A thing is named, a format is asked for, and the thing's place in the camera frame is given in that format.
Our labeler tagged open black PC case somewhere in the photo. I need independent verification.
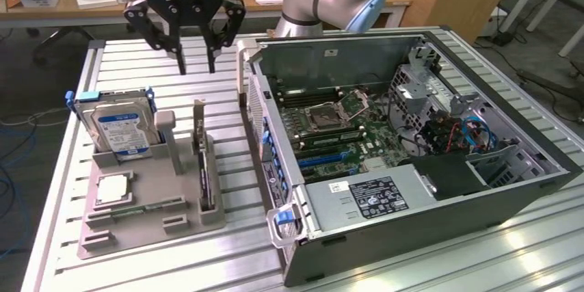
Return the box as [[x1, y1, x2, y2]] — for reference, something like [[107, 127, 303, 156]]
[[237, 30, 584, 288]]

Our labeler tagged installed RAM stick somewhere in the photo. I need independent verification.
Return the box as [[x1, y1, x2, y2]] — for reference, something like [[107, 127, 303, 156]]
[[299, 127, 367, 150]]

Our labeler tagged silver CPU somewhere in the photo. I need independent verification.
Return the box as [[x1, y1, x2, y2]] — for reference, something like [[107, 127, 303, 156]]
[[95, 175, 130, 206]]

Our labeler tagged CPU socket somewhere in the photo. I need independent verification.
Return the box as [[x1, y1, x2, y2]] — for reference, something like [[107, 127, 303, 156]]
[[305, 102, 349, 133]]

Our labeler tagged blue expansion slot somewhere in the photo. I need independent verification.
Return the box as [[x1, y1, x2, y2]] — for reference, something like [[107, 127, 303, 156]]
[[297, 152, 349, 170]]

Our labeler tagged socket cover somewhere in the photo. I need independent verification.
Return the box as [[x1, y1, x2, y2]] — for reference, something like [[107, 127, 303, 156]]
[[341, 88, 377, 119]]

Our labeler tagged blue wire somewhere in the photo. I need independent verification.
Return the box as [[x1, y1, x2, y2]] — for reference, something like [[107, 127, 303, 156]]
[[461, 116, 499, 153]]

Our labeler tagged grey parts rack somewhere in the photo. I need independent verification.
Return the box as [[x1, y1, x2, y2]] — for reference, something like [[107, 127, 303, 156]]
[[77, 110, 229, 261]]

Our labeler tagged hard disk with blue label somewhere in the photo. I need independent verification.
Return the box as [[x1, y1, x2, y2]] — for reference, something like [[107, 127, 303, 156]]
[[89, 105, 155, 162]]

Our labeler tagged green RAM stick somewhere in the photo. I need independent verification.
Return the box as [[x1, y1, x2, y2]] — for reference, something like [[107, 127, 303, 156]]
[[111, 201, 174, 220]]

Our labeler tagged grey power supply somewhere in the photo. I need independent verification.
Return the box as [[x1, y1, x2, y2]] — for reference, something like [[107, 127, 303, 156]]
[[303, 163, 441, 242]]

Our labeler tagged wooden desk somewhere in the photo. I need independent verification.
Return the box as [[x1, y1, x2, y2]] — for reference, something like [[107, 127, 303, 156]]
[[0, 0, 413, 38]]

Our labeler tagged red wire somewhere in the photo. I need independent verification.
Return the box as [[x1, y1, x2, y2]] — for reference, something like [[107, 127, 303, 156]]
[[445, 119, 459, 152]]

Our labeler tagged green motherboard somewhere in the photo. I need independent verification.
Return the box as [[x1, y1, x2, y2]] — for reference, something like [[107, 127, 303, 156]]
[[274, 86, 413, 183]]

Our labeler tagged blue case latch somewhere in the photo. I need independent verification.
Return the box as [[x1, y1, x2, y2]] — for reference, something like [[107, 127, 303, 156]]
[[273, 211, 294, 227]]

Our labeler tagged metal disk bay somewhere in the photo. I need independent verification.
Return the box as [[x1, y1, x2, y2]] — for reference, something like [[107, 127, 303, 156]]
[[391, 45, 459, 120]]

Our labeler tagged hard drive with blue label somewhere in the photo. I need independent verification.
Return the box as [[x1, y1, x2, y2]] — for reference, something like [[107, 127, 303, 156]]
[[66, 86, 159, 149]]

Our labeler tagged black plastic shroud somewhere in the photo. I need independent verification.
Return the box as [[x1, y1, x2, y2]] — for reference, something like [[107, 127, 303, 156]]
[[413, 154, 487, 201]]

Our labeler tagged low-profile graphics card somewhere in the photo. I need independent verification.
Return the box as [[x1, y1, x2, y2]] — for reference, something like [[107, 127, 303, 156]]
[[191, 99, 219, 211]]

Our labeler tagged black chair base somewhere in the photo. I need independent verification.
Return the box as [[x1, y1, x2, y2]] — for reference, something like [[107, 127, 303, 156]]
[[515, 66, 584, 92]]

